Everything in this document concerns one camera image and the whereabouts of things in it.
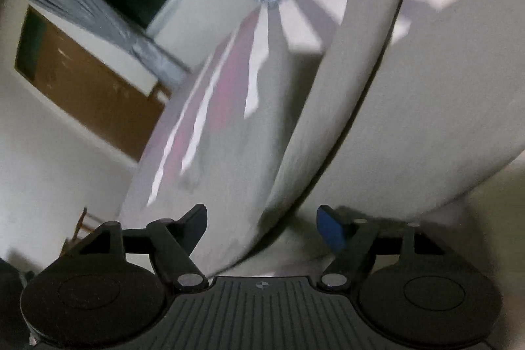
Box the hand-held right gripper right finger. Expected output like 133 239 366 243
316 204 457 290

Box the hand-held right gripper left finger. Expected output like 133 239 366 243
66 204 209 290

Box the striped bed sheet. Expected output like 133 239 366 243
119 0 525 211

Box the grey curtain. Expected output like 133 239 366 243
2 0 193 86

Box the brown wooden door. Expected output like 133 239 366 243
14 6 173 163

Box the grey towel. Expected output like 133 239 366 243
197 0 525 278

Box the wooden chair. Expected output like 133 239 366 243
61 206 103 257

